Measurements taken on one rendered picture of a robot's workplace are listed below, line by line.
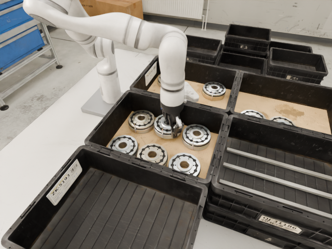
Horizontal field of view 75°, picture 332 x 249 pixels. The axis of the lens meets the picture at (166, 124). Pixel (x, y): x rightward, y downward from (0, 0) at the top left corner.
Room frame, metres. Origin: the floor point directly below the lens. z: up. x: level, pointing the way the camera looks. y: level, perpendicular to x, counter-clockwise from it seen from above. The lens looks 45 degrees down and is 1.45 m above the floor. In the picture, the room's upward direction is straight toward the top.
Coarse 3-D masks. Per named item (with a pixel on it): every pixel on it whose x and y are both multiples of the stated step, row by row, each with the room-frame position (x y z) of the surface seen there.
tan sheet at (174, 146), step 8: (120, 128) 0.58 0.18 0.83; (128, 128) 0.58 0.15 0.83; (136, 136) 0.54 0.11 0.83; (144, 136) 0.54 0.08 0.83; (152, 136) 0.54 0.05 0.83; (216, 136) 0.54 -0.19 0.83; (144, 144) 0.50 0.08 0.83; (160, 144) 0.50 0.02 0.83; (168, 144) 0.50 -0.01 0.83; (176, 144) 0.50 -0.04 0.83; (168, 152) 0.47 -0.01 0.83; (176, 152) 0.47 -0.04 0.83; (184, 152) 0.47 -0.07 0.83; (192, 152) 0.47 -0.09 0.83; (200, 152) 0.47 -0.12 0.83; (208, 152) 0.47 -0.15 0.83; (168, 160) 0.43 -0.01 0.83; (200, 160) 0.43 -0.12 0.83; (208, 160) 0.43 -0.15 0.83; (200, 176) 0.37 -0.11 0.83
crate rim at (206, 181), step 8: (152, 96) 0.66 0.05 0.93; (184, 104) 0.61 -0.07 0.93; (192, 104) 0.61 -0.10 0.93; (112, 112) 0.57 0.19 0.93; (216, 112) 0.57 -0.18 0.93; (224, 112) 0.57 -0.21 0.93; (104, 120) 0.53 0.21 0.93; (224, 120) 0.53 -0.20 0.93; (96, 128) 0.49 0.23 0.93; (224, 128) 0.49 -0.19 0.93; (88, 136) 0.45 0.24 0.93; (88, 144) 0.42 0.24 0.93; (96, 144) 0.42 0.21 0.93; (216, 144) 0.42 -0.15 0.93; (112, 152) 0.39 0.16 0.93; (120, 152) 0.39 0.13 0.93; (216, 152) 0.39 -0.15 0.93; (136, 160) 0.36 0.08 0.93; (144, 160) 0.36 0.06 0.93; (160, 168) 0.34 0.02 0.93; (168, 168) 0.34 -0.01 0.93; (208, 168) 0.34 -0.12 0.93; (184, 176) 0.31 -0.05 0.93; (192, 176) 0.31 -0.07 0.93; (208, 176) 0.31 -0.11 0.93; (208, 184) 0.29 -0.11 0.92
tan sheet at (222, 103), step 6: (156, 78) 0.93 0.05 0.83; (156, 84) 0.88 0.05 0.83; (192, 84) 0.88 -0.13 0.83; (198, 84) 0.88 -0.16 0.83; (150, 90) 0.83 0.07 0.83; (156, 90) 0.83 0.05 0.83; (198, 90) 0.83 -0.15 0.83; (228, 90) 0.83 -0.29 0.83; (228, 96) 0.78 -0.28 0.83; (198, 102) 0.74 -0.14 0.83; (204, 102) 0.74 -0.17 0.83; (210, 102) 0.74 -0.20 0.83; (216, 102) 0.74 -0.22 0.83; (222, 102) 0.74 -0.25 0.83; (222, 108) 0.70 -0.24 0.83
